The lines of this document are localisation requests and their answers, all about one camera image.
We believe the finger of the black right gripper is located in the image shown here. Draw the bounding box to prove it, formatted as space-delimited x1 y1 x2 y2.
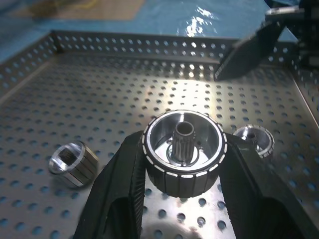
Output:
213 19 283 82

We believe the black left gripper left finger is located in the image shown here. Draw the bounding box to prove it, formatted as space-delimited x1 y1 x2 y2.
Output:
73 131 150 239

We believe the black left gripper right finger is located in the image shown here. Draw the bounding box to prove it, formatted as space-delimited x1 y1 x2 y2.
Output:
218 133 316 239

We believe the black ribbed metal roller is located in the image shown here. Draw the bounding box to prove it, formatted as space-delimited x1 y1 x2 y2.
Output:
48 140 99 190
233 124 275 159
141 109 228 199

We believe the perforated steel tray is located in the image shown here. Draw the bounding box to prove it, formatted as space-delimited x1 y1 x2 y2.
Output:
0 29 319 239

